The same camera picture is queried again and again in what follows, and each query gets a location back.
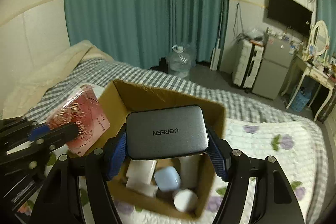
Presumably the white wall charger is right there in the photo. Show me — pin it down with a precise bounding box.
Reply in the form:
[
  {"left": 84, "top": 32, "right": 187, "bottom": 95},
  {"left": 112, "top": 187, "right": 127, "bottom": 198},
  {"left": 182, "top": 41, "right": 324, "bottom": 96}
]
[{"left": 126, "top": 160, "right": 157, "bottom": 184}]

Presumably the white round jar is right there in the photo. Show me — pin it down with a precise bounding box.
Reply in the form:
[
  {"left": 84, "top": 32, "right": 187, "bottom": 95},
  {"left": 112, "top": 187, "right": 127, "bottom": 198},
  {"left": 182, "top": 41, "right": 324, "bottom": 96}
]
[{"left": 172, "top": 154, "right": 202, "bottom": 213}]

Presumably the white rectangular power adapter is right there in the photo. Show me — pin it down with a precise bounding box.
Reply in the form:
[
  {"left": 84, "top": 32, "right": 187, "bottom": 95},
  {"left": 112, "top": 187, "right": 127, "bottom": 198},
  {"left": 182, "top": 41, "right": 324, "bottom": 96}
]
[{"left": 126, "top": 178, "right": 158, "bottom": 198}]

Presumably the grey UGREEN charger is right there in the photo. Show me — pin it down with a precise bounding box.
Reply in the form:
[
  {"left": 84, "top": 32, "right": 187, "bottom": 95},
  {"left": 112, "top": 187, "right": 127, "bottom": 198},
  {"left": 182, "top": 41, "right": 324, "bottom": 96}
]
[{"left": 126, "top": 105, "right": 210, "bottom": 160}]

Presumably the white floral quilt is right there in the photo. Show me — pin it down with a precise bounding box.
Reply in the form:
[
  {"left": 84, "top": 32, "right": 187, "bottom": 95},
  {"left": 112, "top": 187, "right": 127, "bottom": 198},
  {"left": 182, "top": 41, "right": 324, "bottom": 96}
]
[{"left": 15, "top": 84, "right": 322, "bottom": 224}]

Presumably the open cardboard box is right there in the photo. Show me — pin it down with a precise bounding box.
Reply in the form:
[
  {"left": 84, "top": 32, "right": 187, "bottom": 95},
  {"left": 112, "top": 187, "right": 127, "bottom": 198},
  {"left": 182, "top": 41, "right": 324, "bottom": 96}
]
[{"left": 69, "top": 78, "right": 228, "bottom": 221}]

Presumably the blue laundry basket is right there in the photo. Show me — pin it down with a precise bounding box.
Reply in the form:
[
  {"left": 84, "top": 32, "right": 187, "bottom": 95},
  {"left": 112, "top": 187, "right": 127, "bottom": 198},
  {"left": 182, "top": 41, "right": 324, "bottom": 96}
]
[{"left": 290, "top": 86, "right": 311, "bottom": 113}]

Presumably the light blue earbuds case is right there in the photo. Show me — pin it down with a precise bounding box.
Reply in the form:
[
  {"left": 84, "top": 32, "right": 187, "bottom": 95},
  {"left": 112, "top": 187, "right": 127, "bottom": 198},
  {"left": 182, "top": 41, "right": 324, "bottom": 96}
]
[{"left": 154, "top": 166, "right": 181, "bottom": 192}]

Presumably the white dressing table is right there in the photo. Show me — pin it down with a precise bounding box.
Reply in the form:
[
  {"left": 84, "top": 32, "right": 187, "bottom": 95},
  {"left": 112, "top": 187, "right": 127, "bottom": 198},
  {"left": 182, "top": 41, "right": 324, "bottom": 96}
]
[{"left": 280, "top": 55, "right": 335, "bottom": 122}]

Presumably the clear water jug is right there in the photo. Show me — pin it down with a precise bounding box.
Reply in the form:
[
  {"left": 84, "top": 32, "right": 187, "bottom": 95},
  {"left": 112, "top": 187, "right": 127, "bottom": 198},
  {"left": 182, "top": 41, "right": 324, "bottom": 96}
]
[{"left": 167, "top": 44, "right": 191, "bottom": 79}]

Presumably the silver mini fridge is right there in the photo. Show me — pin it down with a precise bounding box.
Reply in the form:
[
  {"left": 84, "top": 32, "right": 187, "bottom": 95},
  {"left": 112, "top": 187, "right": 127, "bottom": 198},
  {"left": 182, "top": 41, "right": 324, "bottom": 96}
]
[{"left": 252, "top": 35, "right": 293, "bottom": 100}]

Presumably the green window curtain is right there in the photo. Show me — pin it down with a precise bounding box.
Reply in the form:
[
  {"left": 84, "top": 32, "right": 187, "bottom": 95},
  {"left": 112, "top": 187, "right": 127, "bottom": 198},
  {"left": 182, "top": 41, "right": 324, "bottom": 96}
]
[{"left": 64, "top": 0, "right": 228, "bottom": 68}]

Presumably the white flat mop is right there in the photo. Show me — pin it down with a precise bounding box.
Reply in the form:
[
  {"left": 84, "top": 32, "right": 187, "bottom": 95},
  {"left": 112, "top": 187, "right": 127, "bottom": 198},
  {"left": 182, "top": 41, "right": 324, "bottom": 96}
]
[{"left": 210, "top": 0, "right": 224, "bottom": 71}]

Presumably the oval vanity mirror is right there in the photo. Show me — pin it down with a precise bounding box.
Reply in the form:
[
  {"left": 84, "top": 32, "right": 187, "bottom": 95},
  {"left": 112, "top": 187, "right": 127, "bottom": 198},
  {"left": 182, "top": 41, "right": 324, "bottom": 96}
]
[{"left": 308, "top": 20, "right": 330, "bottom": 56}]

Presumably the green side curtain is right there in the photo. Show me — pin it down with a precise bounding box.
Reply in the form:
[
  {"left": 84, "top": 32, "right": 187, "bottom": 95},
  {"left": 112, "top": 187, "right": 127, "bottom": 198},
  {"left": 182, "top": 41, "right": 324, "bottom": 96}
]
[{"left": 317, "top": 0, "right": 336, "bottom": 56}]

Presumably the black wall television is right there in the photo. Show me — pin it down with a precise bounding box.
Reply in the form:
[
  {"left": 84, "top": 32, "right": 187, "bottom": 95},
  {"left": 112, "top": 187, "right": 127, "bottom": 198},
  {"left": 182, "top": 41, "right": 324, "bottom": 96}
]
[{"left": 267, "top": 0, "right": 312, "bottom": 37}]

